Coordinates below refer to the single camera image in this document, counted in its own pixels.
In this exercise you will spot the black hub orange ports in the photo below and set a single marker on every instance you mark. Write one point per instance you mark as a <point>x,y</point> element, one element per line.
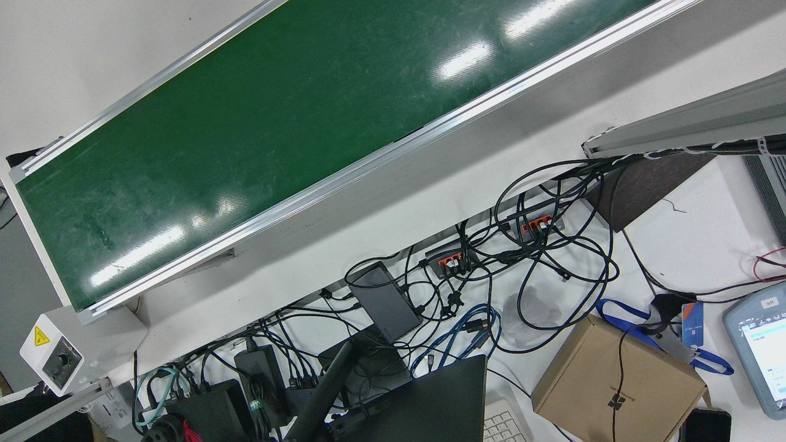
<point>448,255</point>

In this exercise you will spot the grey docking hub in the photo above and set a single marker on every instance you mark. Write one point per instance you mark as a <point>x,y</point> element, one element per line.
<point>384,301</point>

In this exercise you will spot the green belt conveyor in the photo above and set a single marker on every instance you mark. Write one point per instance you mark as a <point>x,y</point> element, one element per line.
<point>276,135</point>

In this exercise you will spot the grey strip orange ports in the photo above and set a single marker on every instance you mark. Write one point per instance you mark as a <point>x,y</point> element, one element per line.
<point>540,224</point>

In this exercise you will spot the black flat device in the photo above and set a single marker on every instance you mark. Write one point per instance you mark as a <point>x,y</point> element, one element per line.
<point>381,368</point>

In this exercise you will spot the crumpled clear plastic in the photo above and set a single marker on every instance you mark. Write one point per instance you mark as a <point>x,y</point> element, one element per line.
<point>537,310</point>

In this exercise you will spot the black pole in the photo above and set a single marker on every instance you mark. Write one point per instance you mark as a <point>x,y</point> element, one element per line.
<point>322,393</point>

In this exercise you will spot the black monitor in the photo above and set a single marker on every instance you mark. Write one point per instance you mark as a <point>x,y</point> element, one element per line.
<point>424,405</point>

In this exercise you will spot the black power adapter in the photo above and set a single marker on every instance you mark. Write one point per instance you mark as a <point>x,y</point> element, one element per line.
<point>261,380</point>

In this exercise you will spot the white keyboard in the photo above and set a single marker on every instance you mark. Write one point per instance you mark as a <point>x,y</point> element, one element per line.
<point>503,423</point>

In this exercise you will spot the brown cardboard box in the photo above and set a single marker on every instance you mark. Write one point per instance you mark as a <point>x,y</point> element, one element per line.
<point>589,380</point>

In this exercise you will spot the dark brown panel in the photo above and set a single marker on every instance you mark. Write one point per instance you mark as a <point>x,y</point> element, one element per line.
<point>645,190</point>

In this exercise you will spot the black electronics box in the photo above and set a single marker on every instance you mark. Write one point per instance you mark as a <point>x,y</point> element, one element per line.
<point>209,414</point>

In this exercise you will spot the aluminium extrusion beam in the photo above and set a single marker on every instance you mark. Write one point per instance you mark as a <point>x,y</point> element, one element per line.
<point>688,126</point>

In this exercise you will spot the blue white id card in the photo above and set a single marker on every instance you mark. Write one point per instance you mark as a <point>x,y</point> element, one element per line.
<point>692,325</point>

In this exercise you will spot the white conveyor controller box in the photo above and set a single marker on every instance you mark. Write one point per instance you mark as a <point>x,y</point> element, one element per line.
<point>92,344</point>

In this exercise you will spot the black phone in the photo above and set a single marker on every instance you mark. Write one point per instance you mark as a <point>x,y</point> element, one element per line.
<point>706,426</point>

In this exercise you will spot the grey ribbed device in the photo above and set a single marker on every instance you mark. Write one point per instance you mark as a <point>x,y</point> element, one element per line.
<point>770,190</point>

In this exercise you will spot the grey teach pendant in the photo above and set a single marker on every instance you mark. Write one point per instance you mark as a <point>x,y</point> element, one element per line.
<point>761,350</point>

